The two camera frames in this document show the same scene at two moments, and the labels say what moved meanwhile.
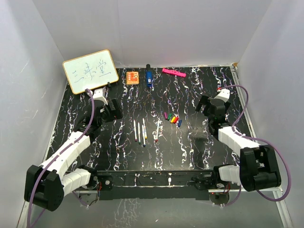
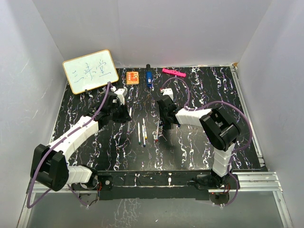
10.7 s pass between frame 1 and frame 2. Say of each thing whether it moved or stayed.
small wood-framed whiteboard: stayed
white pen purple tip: moved
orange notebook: stayed
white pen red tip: stayed
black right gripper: moved
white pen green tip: stayed
